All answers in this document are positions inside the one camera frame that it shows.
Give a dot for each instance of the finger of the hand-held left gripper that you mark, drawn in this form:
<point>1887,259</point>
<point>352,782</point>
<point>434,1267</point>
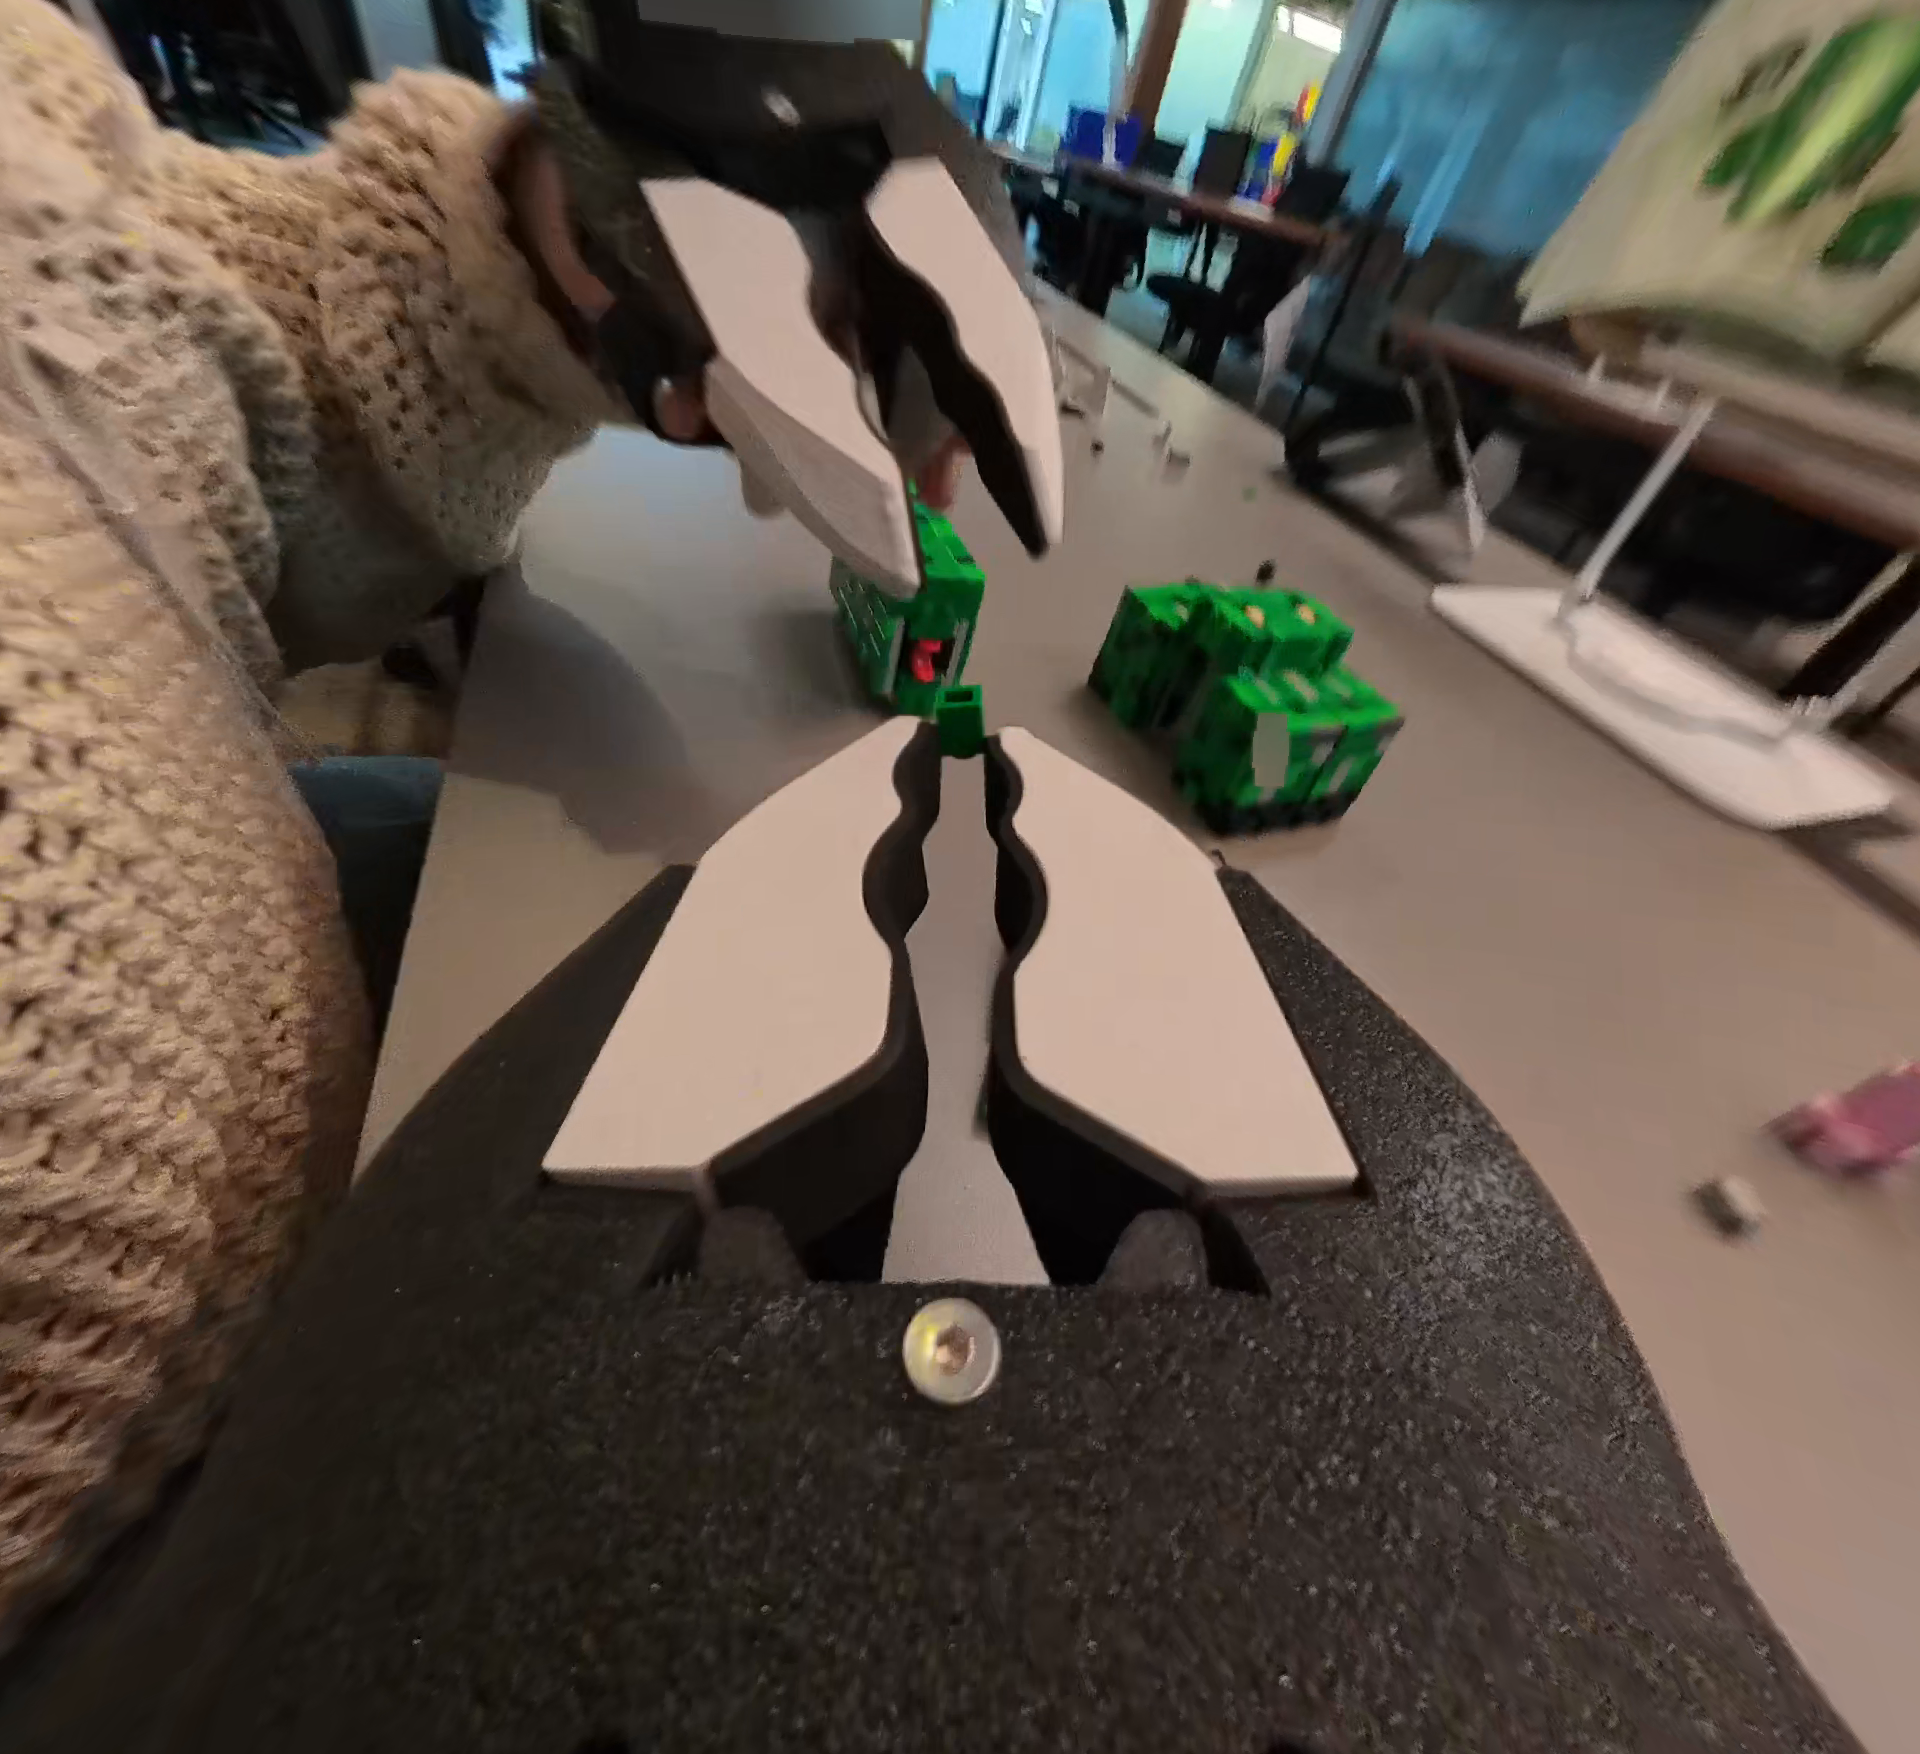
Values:
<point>992,327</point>
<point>764,360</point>

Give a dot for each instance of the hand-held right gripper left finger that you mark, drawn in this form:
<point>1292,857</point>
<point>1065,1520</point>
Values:
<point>733,1003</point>

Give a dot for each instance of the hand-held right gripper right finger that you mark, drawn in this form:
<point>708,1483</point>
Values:
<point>1170,1034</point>

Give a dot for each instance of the tall green lego body block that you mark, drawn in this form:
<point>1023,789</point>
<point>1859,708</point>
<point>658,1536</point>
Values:
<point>946,599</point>

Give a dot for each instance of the green lego legs assembly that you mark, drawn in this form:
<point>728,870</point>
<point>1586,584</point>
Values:
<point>1290,736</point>

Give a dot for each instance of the small bright green lego brick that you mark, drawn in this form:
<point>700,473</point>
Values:
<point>961,718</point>

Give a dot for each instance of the small grey lego cube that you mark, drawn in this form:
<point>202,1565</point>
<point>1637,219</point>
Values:
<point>1726,1202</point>

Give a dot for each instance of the pink lego pig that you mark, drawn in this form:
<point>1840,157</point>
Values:
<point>1863,1126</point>

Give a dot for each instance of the lego instruction booklet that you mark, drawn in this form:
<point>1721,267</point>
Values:
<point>1770,135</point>

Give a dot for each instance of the white fin-shaped part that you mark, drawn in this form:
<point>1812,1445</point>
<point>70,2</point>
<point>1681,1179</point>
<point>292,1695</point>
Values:
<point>1085,382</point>

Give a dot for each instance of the small grey plate piece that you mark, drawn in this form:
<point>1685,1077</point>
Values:
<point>1174,456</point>

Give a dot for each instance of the blue storage bin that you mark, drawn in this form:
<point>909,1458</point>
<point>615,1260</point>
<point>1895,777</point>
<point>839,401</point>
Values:
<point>1103,135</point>

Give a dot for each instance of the row of office desks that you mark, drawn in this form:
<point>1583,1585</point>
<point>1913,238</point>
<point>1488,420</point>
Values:
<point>1199,209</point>

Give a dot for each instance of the black and grey tool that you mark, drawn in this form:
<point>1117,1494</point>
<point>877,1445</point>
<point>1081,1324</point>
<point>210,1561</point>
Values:
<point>1397,463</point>

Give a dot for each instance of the white book stand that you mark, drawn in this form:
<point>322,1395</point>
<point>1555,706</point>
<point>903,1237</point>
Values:
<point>1649,706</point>

